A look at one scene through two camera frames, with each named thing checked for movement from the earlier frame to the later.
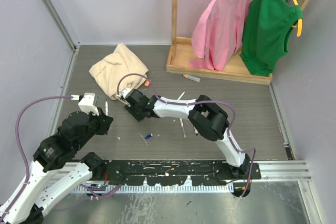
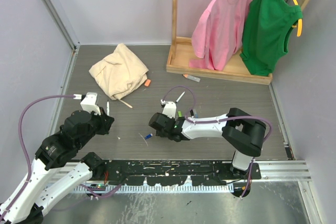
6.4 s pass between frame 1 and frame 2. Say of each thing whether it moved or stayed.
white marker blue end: stayed
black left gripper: stayed
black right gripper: moved
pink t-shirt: stayed
